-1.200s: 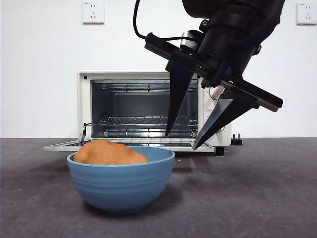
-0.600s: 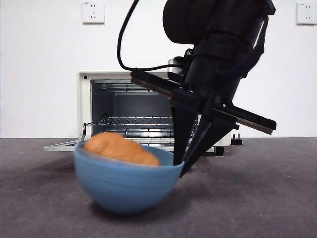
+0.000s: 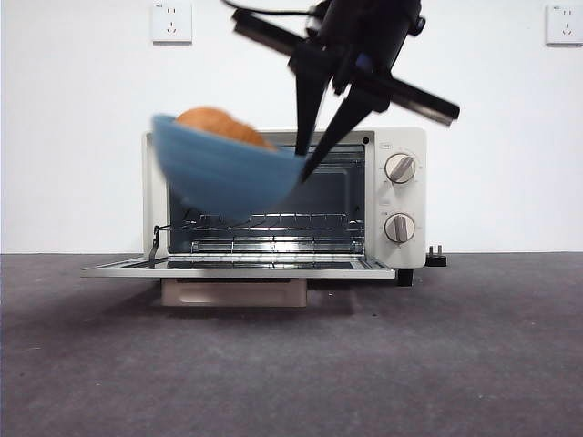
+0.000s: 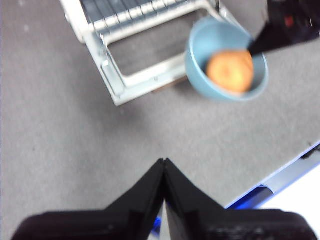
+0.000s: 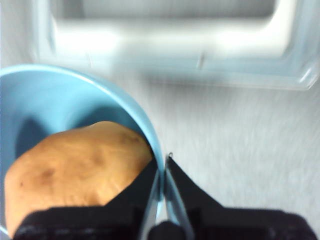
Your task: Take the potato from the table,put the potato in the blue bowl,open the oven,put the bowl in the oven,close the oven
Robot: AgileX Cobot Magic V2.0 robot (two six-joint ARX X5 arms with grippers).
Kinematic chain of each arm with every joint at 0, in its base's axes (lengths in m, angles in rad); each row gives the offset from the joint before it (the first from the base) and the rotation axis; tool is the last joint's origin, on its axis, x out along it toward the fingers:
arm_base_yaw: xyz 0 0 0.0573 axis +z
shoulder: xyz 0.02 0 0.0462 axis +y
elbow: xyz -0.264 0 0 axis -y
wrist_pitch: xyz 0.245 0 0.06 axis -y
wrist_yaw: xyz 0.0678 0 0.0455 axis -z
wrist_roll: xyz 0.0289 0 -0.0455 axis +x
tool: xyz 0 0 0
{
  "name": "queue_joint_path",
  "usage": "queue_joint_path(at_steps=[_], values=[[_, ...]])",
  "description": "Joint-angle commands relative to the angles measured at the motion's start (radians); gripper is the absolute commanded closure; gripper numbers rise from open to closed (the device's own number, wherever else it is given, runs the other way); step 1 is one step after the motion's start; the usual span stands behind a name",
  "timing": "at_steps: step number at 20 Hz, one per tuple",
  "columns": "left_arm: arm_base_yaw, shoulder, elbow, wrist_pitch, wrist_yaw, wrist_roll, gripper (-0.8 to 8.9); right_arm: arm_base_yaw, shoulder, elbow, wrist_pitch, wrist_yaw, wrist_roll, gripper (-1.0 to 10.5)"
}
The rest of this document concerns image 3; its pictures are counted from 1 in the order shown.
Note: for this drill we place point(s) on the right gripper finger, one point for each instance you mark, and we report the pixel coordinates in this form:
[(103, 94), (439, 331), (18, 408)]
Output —
[(350, 109), (309, 104)]

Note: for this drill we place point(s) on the brown potato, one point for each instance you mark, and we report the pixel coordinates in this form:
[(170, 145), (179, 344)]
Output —
[(218, 120)]

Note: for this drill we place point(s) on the blue ceramic bowl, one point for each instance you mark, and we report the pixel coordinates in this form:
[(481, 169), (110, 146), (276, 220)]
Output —
[(218, 177)]

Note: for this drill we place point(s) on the glass oven door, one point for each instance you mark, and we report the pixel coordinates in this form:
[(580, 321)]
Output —
[(228, 272)]

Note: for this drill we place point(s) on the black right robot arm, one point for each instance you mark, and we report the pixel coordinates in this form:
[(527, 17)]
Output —
[(369, 27)]

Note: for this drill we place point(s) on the white toaster oven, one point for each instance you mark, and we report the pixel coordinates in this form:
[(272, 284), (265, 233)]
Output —
[(401, 136)]

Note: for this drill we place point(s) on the beige oven temperature knob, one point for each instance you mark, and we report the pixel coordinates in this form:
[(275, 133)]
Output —
[(401, 168)]

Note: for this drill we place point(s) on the beige oven timer knob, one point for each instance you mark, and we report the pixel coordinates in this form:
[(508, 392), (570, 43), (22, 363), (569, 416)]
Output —
[(400, 227)]

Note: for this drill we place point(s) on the white wall socket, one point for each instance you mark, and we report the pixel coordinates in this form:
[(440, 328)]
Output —
[(565, 25), (172, 23)]

